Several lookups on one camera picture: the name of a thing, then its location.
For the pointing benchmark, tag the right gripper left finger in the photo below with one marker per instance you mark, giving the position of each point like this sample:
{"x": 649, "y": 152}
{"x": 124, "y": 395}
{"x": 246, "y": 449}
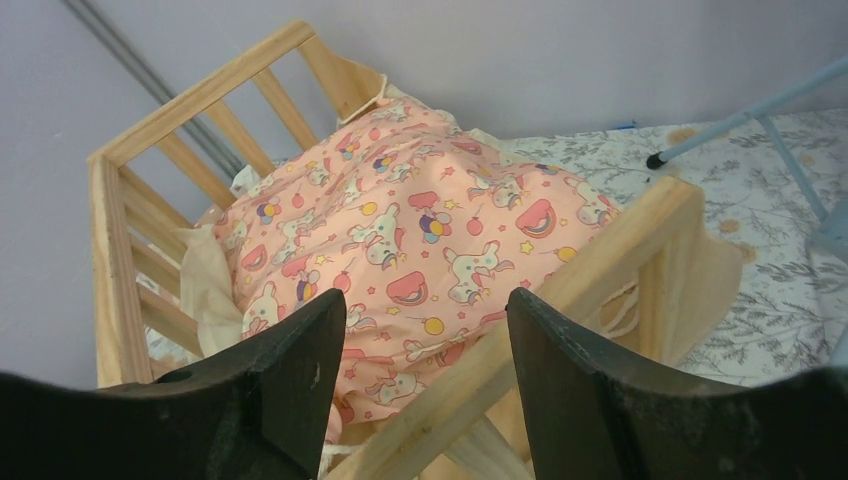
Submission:
{"x": 256, "y": 410}

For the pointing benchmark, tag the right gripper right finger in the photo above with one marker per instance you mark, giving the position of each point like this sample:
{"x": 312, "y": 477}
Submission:
{"x": 597, "y": 410}

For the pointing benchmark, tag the pink patterned bed cushion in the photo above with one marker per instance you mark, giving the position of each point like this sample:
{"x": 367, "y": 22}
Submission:
{"x": 424, "y": 227}

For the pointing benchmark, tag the floral table mat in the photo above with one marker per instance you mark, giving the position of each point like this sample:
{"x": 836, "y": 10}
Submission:
{"x": 792, "y": 304}

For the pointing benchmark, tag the black tripod stand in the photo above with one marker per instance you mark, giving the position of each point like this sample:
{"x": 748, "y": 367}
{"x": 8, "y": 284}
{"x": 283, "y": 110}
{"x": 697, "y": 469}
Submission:
{"x": 831, "y": 234}

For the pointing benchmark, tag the grey diagonal pole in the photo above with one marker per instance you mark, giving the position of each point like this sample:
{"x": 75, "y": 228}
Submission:
{"x": 121, "y": 49}

